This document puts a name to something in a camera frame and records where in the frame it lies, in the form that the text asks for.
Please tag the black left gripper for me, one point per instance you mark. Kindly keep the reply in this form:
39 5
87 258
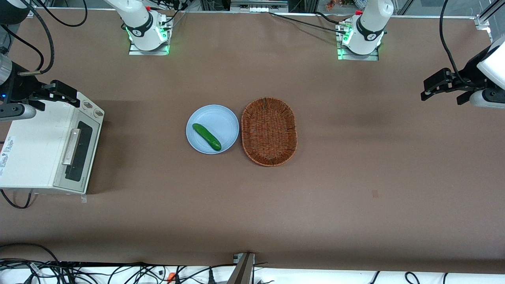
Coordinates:
470 71

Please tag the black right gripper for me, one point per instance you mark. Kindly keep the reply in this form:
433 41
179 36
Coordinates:
21 86

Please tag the glass oven door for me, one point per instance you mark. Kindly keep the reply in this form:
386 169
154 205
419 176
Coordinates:
85 157

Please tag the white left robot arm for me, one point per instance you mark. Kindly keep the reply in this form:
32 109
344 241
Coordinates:
369 24

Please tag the white oven knob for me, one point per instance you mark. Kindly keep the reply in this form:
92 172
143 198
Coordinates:
87 105
98 113

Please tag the white toaster oven body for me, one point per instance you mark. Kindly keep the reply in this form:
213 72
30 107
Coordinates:
33 150

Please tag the clear tape piece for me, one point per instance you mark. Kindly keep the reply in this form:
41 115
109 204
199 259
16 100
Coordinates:
83 198

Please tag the green cucumber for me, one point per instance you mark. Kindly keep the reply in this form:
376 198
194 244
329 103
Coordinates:
206 137

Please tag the light blue plate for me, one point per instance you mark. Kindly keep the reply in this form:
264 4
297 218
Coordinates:
221 122

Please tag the brown wicker basket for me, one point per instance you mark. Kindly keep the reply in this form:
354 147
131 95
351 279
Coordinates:
269 132

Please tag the orange plug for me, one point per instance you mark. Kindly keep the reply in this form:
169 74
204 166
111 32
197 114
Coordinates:
171 277

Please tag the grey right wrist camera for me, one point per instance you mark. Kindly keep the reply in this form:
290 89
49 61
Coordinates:
17 112

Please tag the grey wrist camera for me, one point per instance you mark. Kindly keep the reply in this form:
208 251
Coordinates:
488 98
17 112

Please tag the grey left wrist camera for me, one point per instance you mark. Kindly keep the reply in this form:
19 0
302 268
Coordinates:
488 98

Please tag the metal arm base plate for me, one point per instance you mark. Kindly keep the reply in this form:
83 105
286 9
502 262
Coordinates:
355 57
136 51

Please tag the aluminium frame profile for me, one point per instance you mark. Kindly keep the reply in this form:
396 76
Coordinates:
486 17

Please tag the grey camera stand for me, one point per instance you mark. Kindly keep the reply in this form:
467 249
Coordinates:
242 270

